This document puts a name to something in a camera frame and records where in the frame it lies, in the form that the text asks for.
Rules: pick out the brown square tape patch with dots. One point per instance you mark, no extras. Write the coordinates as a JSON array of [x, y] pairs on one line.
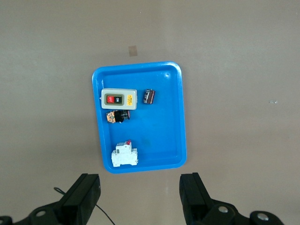
[[133, 51]]

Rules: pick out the white circuit breaker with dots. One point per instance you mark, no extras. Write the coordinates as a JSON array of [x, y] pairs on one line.
[[124, 157]]

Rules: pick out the dark cylindrical capacitor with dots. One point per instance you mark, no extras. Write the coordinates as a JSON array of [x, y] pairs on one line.
[[149, 96]]

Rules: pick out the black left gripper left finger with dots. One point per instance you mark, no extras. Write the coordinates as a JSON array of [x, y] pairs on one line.
[[77, 201]]

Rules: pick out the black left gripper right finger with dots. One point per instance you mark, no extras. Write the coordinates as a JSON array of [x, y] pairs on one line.
[[192, 194]]

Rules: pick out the blue plastic tray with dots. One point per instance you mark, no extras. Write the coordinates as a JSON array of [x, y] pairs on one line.
[[159, 129]]

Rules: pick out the clear tape piece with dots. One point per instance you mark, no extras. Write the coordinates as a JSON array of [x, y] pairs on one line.
[[273, 102]]

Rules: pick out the grey on off switch box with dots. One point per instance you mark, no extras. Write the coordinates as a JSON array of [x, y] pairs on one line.
[[124, 92]]

